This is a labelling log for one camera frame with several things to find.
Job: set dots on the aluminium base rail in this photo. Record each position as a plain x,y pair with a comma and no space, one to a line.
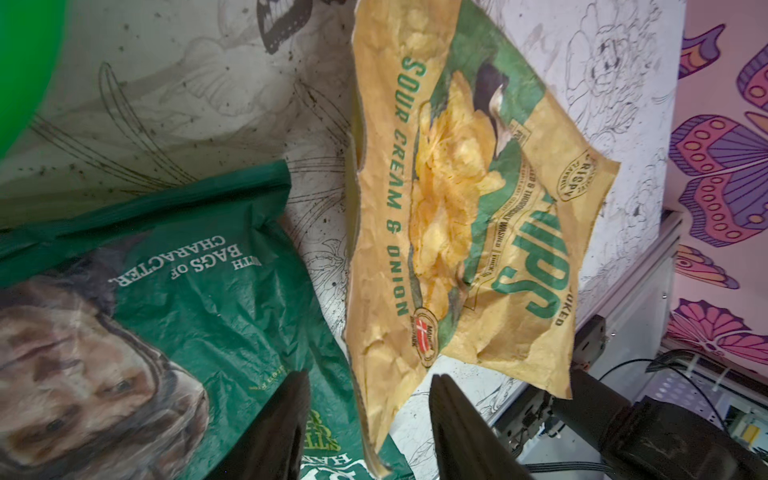
621,346

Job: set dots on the yellow sour cream chips bag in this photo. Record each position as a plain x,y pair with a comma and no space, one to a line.
475,199

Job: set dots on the green plastic basket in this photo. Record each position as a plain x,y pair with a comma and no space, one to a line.
31,37

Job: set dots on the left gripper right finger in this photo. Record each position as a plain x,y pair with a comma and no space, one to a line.
465,446

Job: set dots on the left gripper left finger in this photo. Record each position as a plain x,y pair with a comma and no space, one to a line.
273,445

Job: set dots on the dark green REAL chips bag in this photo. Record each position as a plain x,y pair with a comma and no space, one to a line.
142,340

